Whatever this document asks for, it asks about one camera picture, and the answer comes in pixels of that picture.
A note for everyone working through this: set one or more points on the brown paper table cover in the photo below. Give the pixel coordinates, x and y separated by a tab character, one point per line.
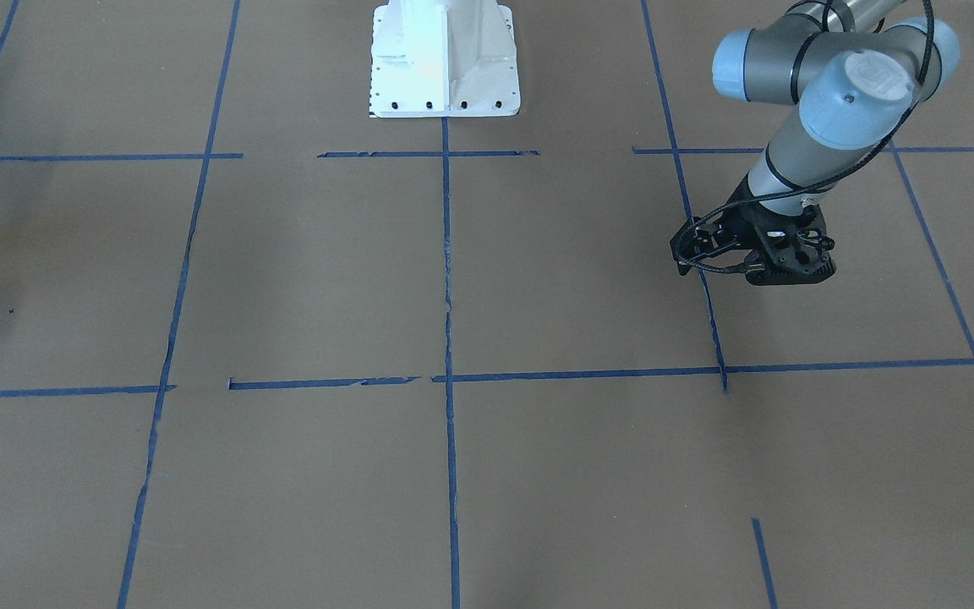
261	350

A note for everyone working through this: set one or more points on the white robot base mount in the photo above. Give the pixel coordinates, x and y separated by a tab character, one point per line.
443	59

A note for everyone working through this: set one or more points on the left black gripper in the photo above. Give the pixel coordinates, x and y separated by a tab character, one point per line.
739	225

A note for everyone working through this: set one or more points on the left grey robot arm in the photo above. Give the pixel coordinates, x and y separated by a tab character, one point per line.
851	82

